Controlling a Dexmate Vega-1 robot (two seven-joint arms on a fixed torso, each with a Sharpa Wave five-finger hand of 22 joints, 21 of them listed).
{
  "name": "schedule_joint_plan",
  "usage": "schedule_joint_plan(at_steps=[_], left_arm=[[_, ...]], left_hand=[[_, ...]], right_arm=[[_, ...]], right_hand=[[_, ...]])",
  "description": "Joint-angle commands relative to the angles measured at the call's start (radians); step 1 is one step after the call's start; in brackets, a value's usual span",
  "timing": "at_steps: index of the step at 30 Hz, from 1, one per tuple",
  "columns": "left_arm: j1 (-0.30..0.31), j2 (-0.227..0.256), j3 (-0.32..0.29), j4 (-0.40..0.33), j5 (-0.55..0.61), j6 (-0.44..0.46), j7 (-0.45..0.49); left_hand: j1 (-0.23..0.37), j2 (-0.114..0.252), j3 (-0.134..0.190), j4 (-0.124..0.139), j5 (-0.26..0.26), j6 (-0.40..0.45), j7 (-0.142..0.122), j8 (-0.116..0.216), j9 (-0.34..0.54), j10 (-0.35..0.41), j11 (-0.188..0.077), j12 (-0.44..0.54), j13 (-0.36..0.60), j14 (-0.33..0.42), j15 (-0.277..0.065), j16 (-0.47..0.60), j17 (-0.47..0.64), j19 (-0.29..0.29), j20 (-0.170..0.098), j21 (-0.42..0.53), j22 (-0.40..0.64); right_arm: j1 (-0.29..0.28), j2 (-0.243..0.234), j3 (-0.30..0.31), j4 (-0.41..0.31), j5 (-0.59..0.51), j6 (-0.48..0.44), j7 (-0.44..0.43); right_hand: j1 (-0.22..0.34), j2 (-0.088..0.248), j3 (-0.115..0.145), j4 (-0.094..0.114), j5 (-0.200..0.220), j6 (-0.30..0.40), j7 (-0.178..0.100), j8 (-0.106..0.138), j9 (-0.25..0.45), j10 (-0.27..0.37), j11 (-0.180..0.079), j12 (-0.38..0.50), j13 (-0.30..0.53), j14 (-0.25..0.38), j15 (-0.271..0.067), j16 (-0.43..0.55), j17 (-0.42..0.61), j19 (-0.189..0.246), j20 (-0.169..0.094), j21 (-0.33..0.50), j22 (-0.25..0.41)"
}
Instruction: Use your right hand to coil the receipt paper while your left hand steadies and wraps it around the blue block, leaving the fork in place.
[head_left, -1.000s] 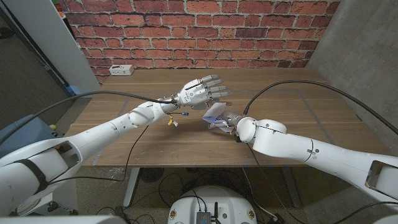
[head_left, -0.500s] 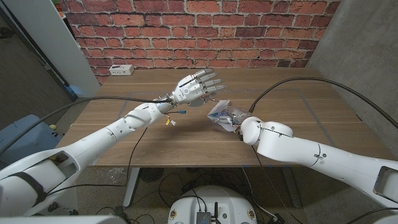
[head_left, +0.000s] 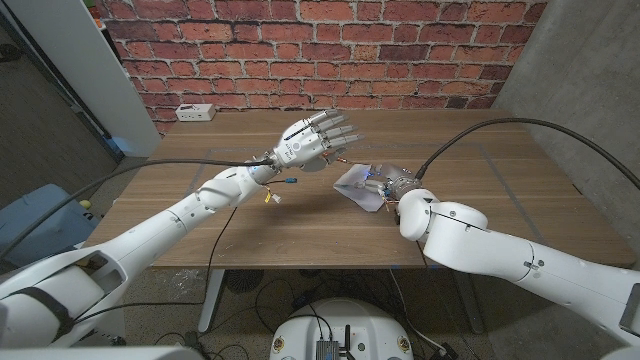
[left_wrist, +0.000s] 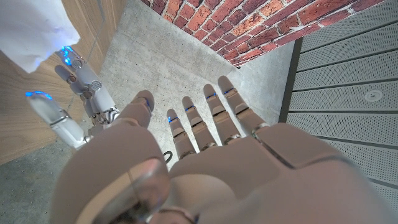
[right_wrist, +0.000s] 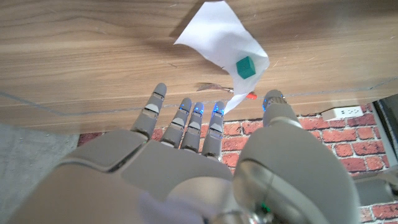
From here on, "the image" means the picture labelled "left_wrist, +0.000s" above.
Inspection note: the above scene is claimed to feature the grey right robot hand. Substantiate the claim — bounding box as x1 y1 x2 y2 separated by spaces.
26 45 122 150

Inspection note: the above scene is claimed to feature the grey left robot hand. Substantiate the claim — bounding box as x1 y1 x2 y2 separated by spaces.
49 75 398 224

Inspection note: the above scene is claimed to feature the white receipt paper strip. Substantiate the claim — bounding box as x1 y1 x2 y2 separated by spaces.
0 0 81 74

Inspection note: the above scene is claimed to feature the printed red brick backdrop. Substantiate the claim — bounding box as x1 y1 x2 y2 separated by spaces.
141 0 386 68

